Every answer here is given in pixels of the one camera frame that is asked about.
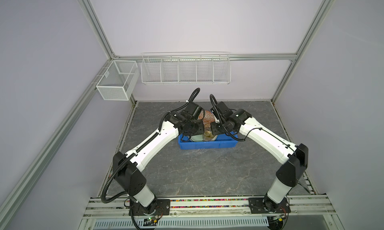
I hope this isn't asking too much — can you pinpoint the white mesh basket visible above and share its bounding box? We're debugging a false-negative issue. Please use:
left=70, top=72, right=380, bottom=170
left=96, top=60, right=140, bottom=101

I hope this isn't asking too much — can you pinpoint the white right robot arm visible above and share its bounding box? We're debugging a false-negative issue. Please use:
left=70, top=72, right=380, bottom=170
left=210, top=94, right=309, bottom=213

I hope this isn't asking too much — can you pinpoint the blue plastic bin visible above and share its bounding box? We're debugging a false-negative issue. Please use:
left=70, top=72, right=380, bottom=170
left=178, top=134, right=238, bottom=150

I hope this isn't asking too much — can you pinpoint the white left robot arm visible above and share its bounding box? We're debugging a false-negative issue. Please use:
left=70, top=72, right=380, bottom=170
left=101, top=88, right=204, bottom=214

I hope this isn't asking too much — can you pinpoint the green flower plate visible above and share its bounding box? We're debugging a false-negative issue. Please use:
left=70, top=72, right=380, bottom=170
left=190, top=135, right=204, bottom=142

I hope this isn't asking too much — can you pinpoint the white wire rack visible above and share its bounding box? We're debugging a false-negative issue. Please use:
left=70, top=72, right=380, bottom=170
left=141, top=52, right=232, bottom=85

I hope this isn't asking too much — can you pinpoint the amber glass cup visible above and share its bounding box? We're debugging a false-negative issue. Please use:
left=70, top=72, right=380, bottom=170
left=203, top=129, right=217, bottom=142

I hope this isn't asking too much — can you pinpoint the blue white patterned bowl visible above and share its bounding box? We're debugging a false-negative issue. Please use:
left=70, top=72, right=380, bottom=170
left=202, top=110, right=219, bottom=127

